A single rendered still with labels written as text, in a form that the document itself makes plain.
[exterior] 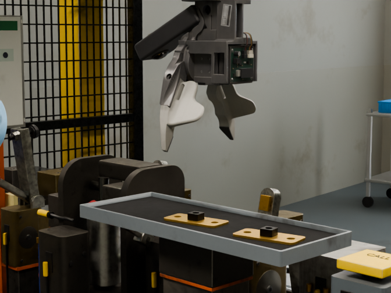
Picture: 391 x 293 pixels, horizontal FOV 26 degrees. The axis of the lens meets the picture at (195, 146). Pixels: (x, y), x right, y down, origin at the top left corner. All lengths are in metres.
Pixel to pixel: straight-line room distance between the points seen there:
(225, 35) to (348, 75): 6.74
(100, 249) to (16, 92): 1.01
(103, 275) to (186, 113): 0.51
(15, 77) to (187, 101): 1.39
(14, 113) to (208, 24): 1.38
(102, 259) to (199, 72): 0.50
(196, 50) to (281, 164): 5.85
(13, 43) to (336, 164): 5.56
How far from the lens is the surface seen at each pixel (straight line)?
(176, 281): 1.13
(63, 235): 1.40
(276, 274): 1.31
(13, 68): 2.39
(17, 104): 2.40
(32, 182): 1.77
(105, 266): 1.47
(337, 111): 7.62
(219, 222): 1.10
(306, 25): 7.13
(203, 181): 6.05
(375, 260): 0.96
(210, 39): 1.07
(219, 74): 1.04
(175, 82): 1.05
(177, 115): 1.04
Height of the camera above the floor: 1.41
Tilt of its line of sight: 8 degrees down
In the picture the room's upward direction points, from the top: straight up
